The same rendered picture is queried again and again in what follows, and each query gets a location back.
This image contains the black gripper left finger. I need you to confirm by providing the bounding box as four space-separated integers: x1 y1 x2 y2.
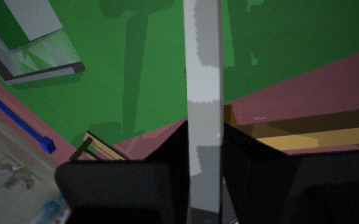
54 120 190 224

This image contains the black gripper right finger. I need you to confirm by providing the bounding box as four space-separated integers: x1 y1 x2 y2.
223 122 359 224

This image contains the blue golf putter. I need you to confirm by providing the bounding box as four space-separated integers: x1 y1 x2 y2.
0 101 56 154

